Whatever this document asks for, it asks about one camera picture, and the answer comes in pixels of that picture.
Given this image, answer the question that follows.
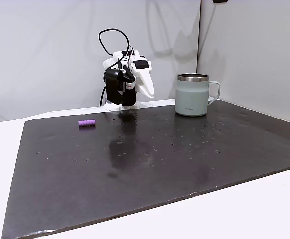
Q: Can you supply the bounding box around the black table mat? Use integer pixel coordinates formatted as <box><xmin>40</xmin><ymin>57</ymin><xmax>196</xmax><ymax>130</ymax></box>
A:
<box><xmin>0</xmin><ymin>99</ymin><xmax>290</xmax><ymax>239</ymax></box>

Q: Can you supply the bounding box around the purple ribbed pen grip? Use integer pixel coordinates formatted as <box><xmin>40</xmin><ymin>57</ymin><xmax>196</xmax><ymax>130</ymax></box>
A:
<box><xmin>78</xmin><ymin>119</ymin><xmax>96</xmax><ymax>128</ymax></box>

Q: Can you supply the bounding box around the black cable at arm base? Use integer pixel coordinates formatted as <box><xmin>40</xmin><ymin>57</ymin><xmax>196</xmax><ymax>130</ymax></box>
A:
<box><xmin>99</xmin><ymin>86</ymin><xmax>107</xmax><ymax>107</ymax></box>

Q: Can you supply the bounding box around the black looped cable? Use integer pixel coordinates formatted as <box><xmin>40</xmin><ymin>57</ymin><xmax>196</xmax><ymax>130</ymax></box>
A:
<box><xmin>98</xmin><ymin>29</ymin><xmax>136</xmax><ymax>73</ymax></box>

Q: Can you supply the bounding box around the black camera box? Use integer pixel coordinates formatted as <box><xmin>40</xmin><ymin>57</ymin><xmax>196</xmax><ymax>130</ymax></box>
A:
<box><xmin>135</xmin><ymin>60</ymin><xmax>149</xmax><ymax>70</ymax></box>

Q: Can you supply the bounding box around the pale green steel-rimmed mug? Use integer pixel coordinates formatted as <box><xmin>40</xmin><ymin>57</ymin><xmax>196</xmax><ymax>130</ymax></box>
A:
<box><xmin>174</xmin><ymin>73</ymin><xmax>221</xmax><ymax>117</ymax></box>

